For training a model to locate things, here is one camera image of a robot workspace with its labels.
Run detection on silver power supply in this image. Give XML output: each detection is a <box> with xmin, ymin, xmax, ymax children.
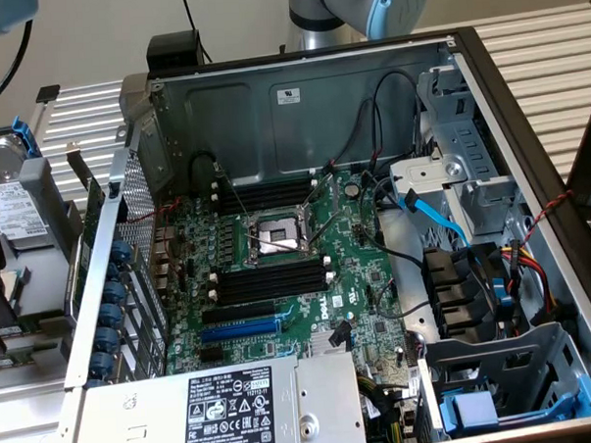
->
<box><xmin>51</xmin><ymin>350</ymin><xmax>369</xmax><ymax>443</ymax></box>

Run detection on green RAM stick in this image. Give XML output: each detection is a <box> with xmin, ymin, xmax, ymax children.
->
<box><xmin>0</xmin><ymin>314</ymin><xmax>71</xmax><ymax>341</ymax></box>
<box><xmin>0</xmin><ymin>354</ymin><xmax>63</xmax><ymax>370</ymax></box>

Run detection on silver finned heatsink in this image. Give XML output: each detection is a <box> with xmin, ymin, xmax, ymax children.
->
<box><xmin>307</xmin><ymin>326</ymin><xmax>355</xmax><ymax>360</ymax></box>

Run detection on grey disk bay cage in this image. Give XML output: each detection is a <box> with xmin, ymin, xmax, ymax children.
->
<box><xmin>417</xmin><ymin>319</ymin><xmax>591</xmax><ymax>443</ymax></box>

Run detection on RAM slot black latches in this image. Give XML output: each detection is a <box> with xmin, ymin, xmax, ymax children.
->
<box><xmin>218</xmin><ymin>181</ymin><xmax>315</xmax><ymax>202</ymax></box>
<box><xmin>214</xmin><ymin>257</ymin><xmax>328</xmax><ymax>281</ymax></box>

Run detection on blue expansion slot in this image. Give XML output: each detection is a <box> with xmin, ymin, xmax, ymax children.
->
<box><xmin>199</xmin><ymin>316</ymin><xmax>283</xmax><ymax>343</ymax></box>

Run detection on grey parts rack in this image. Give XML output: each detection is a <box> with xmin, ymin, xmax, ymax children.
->
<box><xmin>0</xmin><ymin>120</ymin><xmax>96</xmax><ymax>392</ymax></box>

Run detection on green graphics card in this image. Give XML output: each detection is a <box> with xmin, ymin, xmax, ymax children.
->
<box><xmin>56</xmin><ymin>138</ymin><xmax>113</xmax><ymax>335</ymax></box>

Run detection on grey metal PC case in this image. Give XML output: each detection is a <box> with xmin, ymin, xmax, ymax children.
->
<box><xmin>46</xmin><ymin>20</ymin><xmax>591</xmax><ymax>443</ymax></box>

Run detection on black box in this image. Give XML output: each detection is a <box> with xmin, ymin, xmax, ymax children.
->
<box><xmin>145</xmin><ymin>29</ymin><xmax>207</xmax><ymax>72</ymax></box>

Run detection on thin black wire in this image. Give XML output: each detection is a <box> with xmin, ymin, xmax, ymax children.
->
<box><xmin>369</xmin><ymin>67</ymin><xmax>425</xmax><ymax>174</ymax></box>

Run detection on thin wire locking lever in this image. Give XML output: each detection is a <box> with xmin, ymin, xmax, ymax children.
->
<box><xmin>214</xmin><ymin>162</ymin><xmax>252</xmax><ymax>221</ymax></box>
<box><xmin>246</xmin><ymin>233</ymin><xmax>306</xmax><ymax>259</ymax></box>

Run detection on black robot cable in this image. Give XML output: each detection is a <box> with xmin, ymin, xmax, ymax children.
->
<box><xmin>180</xmin><ymin>0</ymin><xmax>214</xmax><ymax>65</ymax></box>
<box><xmin>0</xmin><ymin>16</ymin><xmax>39</xmax><ymax>116</ymax></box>

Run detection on red black twisted wire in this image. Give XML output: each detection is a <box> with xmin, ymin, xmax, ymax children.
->
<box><xmin>517</xmin><ymin>189</ymin><xmax>578</xmax><ymax>246</ymax></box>
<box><xmin>124</xmin><ymin>195</ymin><xmax>184</xmax><ymax>225</ymax></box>

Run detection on blue disk caddy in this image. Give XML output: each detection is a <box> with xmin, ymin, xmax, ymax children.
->
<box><xmin>437</xmin><ymin>372</ymin><xmax>591</xmax><ymax>440</ymax></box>

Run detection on RAM memory stick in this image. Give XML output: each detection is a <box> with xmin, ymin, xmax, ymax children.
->
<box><xmin>213</xmin><ymin>272</ymin><xmax>330</xmax><ymax>299</ymax></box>

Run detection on yellow black braided cable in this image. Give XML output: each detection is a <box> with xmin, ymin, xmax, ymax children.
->
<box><xmin>356</xmin><ymin>371</ymin><xmax>390</xmax><ymax>401</ymax></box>

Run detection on CPU socket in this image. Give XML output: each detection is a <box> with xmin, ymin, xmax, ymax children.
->
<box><xmin>233</xmin><ymin>208</ymin><xmax>322</xmax><ymax>270</ymax></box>

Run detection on silver hard disk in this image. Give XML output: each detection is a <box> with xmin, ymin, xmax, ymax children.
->
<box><xmin>0</xmin><ymin>131</ymin><xmax>53</xmax><ymax>253</ymax></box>

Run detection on black wire plug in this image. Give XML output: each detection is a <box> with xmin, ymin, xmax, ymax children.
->
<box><xmin>327</xmin><ymin>320</ymin><xmax>352</xmax><ymax>350</ymax></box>

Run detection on blue caddy handle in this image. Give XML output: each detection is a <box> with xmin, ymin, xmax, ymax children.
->
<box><xmin>9</xmin><ymin>113</ymin><xmax>42</xmax><ymax>162</ymax></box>

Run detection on blue card retention clip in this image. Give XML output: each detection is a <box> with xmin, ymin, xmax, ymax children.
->
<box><xmin>87</xmin><ymin>350</ymin><xmax>117</xmax><ymax>378</ymax></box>
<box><xmin>93</xmin><ymin>325</ymin><xmax>122</xmax><ymax>353</ymax></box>
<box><xmin>110</xmin><ymin>237</ymin><xmax>134</xmax><ymax>266</ymax></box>
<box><xmin>101</xmin><ymin>279</ymin><xmax>129</xmax><ymax>306</ymax></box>
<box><xmin>97</xmin><ymin>302</ymin><xmax>125</xmax><ymax>328</ymax></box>

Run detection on thick black wire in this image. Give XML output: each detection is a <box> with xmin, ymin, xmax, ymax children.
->
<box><xmin>359</xmin><ymin>169</ymin><xmax>426</xmax><ymax>273</ymax></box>

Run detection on green motherboard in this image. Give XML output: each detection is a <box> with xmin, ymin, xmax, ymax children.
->
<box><xmin>148</xmin><ymin>165</ymin><xmax>423</xmax><ymax>434</ymax></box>

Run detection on blue SATA wire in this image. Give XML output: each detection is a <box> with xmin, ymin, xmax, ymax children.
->
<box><xmin>400</xmin><ymin>184</ymin><xmax>472</xmax><ymax>251</ymax></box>

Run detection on dark brown panel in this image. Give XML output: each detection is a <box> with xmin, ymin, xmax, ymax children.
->
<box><xmin>561</xmin><ymin>83</ymin><xmax>591</xmax><ymax>226</ymax></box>

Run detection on red yellow power wires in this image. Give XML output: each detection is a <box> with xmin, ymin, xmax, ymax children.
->
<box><xmin>499</xmin><ymin>236</ymin><xmax>564</xmax><ymax>324</ymax></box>

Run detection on RAM slot white latches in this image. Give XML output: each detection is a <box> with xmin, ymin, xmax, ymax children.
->
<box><xmin>210</xmin><ymin>186</ymin><xmax>319</xmax><ymax>211</ymax></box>
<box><xmin>207</xmin><ymin>276</ymin><xmax>337</xmax><ymax>308</ymax></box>
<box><xmin>206</xmin><ymin>258</ymin><xmax>334</xmax><ymax>290</ymax></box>
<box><xmin>210</xmin><ymin>173</ymin><xmax>320</xmax><ymax>197</ymax></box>

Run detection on long black expansion slot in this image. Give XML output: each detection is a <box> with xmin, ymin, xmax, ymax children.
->
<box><xmin>200</xmin><ymin>300</ymin><xmax>277</xmax><ymax>325</ymax></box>

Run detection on silver disk bay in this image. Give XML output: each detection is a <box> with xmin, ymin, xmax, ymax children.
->
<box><xmin>384</xmin><ymin>62</ymin><xmax>527</xmax><ymax>241</ymax></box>

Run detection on black fan shroud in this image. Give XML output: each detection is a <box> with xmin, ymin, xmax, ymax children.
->
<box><xmin>420</xmin><ymin>240</ymin><xmax>516</xmax><ymax>347</ymax></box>

